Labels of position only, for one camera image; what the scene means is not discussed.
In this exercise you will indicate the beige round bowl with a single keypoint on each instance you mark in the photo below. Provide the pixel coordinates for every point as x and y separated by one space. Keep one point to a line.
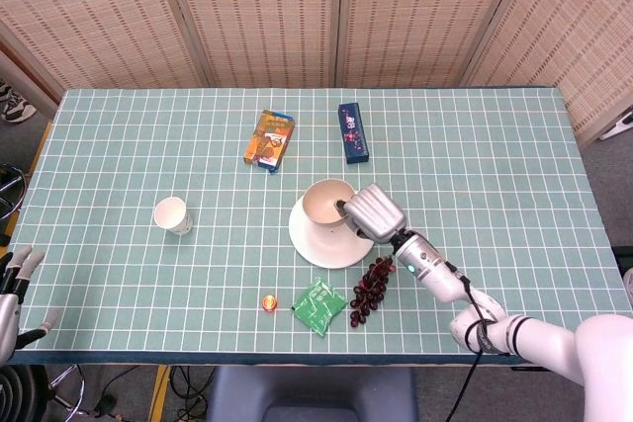
321 204

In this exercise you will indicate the blue padded seat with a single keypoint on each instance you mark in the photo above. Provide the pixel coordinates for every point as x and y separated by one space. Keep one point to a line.
311 392

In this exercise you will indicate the floral print paper cup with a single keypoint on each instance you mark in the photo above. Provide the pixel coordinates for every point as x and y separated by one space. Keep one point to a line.
170 217

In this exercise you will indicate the green tea packet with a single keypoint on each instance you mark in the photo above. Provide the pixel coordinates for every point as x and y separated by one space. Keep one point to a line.
316 308

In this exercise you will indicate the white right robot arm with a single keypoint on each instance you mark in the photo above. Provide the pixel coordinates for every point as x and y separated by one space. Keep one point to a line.
430 266

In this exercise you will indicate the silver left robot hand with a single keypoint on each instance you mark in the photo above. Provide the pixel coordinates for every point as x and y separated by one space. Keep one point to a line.
7 308

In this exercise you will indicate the bamboo folding screen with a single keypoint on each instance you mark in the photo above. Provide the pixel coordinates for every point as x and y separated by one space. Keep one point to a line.
267 12

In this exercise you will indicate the green checked tablecloth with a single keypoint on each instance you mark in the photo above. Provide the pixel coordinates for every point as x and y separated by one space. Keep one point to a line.
470 170

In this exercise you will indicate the chrome stool frame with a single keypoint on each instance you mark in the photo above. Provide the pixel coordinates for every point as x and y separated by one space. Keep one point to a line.
17 185

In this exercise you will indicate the dark blue long box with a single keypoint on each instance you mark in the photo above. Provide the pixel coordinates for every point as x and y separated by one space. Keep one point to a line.
353 133

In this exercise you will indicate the orange snack box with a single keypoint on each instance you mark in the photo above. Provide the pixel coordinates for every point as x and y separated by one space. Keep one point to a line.
269 140

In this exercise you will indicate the white screen foot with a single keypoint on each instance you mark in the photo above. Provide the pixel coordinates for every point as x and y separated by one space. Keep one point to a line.
615 128

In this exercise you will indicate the white paper plate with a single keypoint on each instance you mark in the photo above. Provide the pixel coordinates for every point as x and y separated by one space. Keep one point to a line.
329 249

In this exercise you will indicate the small red orange cap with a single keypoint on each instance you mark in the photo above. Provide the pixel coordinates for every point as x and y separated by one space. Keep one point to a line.
269 303

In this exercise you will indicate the chrome stool base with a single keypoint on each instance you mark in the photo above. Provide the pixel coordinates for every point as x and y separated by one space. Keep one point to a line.
62 382

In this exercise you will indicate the purple grape bunch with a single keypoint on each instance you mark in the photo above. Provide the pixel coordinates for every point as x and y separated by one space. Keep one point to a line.
371 288

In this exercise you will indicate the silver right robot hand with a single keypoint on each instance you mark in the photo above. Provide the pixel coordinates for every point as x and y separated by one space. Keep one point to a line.
376 214

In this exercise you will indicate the white and black sneaker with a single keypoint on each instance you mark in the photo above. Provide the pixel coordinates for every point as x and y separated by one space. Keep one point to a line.
15 106

